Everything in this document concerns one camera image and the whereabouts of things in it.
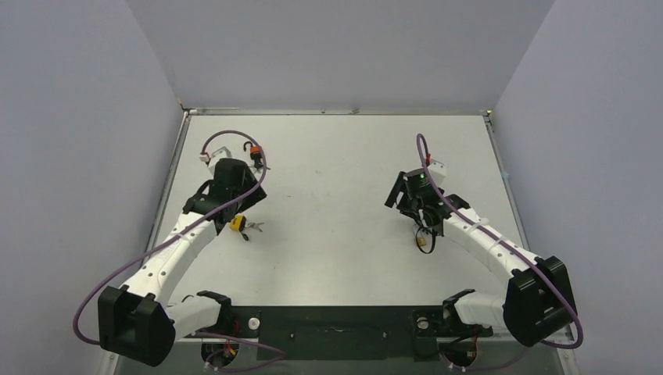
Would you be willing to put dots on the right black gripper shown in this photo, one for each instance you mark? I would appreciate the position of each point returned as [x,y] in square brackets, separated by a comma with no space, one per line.
[396,191]

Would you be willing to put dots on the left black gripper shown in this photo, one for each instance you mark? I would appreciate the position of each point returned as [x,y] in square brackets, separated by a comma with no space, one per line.
[256,197]

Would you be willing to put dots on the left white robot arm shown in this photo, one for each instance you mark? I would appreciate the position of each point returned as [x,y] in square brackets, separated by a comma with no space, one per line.
[135,320]

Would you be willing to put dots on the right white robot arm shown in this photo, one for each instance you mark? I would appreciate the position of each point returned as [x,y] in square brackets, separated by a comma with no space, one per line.
[537,301]

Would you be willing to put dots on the orange padlock with key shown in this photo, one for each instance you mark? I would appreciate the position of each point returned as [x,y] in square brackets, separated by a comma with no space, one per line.
[256,155]

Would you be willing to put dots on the yellow padlock with keys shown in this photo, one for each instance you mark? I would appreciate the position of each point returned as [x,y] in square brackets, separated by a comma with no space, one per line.
[241,225]

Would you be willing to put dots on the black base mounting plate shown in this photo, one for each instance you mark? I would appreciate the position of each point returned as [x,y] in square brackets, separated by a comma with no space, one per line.
[348,332]

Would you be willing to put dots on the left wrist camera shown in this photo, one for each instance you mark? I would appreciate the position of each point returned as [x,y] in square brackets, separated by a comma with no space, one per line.
[210,159]

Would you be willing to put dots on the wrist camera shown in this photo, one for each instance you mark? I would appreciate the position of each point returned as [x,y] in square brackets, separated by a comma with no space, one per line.
[435,171]
[210,159]

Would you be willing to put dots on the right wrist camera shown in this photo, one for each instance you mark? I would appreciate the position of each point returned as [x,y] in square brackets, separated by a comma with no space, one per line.
[435,171]

